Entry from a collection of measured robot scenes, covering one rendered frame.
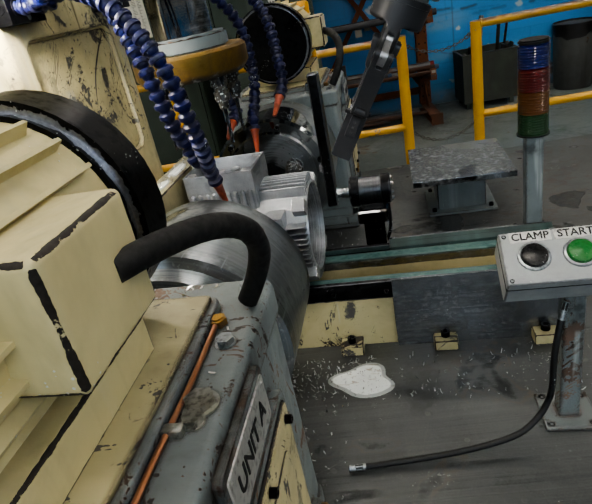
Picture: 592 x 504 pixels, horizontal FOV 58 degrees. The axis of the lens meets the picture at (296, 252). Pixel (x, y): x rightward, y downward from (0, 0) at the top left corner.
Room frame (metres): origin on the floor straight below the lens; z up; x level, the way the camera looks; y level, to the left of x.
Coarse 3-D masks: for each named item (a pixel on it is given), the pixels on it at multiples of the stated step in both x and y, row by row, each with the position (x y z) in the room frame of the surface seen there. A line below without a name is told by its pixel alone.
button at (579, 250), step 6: (576, 240) 0.53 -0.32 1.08; (582, 240) 0.53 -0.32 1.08; (570, 246) 0.53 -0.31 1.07; (576, 246) 0.52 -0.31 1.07; (582, 246) 0.52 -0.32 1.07; (588, 246) 0.52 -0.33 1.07; (570, 252) 0.52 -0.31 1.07; (576, 252) 0.52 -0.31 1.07; (582, 252) 0.52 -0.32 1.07; (588, 252) 0.51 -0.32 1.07; (576, 258) 0.51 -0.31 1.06; (582, 258) 0.51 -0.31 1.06; (588, 258) 0.51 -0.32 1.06
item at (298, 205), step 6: (312, 174) 0.92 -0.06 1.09; (294, 198) 0.81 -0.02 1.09; (300, 198) 0.81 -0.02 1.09; (294, 204) 0.81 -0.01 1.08; (300, 204) 0.80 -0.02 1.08; (306, 204) 0.81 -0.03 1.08; (294, 210) 0.80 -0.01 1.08; (300, 210) 0.80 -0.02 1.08; (306, 210) 0.81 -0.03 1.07; (312, 270) 0.80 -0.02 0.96; (318, 270) 0.81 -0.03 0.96; (312, 276) 0.80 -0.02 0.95; (318, 276) 0.80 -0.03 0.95
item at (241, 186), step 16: (224, 160) 0.95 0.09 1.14; (240, 160) 0.94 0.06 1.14; (256, 160) 0.89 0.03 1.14; (192, 176) 0.87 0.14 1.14; (224, 176) 0.85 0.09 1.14; (240, 176) 0.84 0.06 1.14; (256, 176) 0.86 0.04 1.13; (192, 192) 0.87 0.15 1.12; (208, 192) 0.86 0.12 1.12; (240, 192) 0.85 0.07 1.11; (256, 192) 0.84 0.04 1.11; (256, 208) 0.84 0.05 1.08
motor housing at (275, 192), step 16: (272, 176) 0.90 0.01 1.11; (288, 176) 0.88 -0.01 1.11; (304, 176) 0.86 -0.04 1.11; (272, 192) 0.85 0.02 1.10; (288, 192) 0.84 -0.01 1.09; (304, 192) 0.83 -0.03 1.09; (272, 208) 0.83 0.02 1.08; (288, 208) 0.82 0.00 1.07; (320, 208) 0.94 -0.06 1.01; (288, 224) 0.81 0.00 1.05; (304, 224) 0.79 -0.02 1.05; (320, 224) 0.94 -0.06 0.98; (304, 240) 0.79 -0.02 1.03; (320, 240) 0.92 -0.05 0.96; (304, 256) 0.79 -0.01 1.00; (320, 256) 0.89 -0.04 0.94; (320, 272) 0.83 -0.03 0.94
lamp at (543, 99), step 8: (520, 96) 1.06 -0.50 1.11; (528, 96) 1.04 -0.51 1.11; (536, 96) 1.04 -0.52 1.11; (544, 96) 1.04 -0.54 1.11; (520, 104) 1.06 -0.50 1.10; (528, 104) 1.04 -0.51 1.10; (536, 104) 1.04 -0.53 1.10; (544, 104) 1.04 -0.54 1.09; (520, 112) 1.06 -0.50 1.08; (528, 112) 1.04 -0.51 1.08; (536, 112) 1.04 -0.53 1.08; (544, 112) 1.04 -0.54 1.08
